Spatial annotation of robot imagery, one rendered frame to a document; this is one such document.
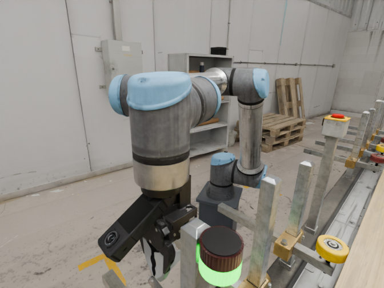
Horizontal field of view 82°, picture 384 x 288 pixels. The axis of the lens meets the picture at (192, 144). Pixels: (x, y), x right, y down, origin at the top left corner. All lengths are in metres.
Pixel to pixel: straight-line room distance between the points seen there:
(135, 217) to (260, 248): 0.36
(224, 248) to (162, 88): 0.22
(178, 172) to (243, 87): 0.66
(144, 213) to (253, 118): 0.76
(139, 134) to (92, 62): 2.64
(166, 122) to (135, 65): 2.57
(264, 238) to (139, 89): 0.46
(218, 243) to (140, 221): 0.12
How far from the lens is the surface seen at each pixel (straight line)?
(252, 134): 1.08
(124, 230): 0.37
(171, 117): 0.29
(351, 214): 1.58
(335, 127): 0.96
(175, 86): 0.29
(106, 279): 0.71
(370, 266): 0.82
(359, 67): 8.49
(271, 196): 0.54
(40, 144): 2.95
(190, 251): 0.37
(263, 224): 0.59
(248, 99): 0.96
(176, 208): 0.41
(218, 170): 1.35
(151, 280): 0.50
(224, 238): 0.33
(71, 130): 2.95
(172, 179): 0.33
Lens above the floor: 1.39
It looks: 19 degrees down
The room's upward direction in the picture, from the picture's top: 1 degrees clockwise
